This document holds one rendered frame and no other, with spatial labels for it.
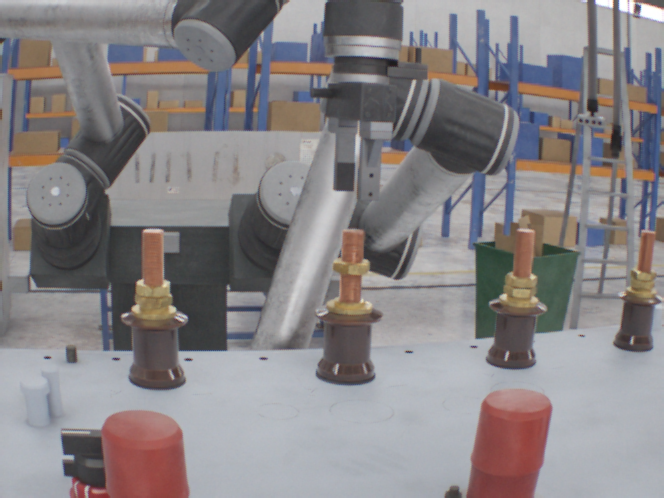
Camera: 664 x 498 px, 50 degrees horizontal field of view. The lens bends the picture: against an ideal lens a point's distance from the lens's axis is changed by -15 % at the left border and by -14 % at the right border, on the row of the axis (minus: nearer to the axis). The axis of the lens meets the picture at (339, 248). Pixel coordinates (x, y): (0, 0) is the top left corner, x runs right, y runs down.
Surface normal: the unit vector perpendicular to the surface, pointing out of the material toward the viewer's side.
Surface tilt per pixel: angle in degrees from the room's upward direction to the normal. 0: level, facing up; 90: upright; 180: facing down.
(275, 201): 63
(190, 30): 130
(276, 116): 90
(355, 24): 90
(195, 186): 90
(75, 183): 58
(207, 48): 137
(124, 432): 4
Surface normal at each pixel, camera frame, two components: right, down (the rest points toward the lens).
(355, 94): -0.94, 0.02
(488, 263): -0.83, 0.13
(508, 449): -0.25, 0.15
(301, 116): 0.26, 0.19
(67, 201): 0.21, -0.33
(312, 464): 0.05, -0.98
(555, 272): 0.55, 0.25
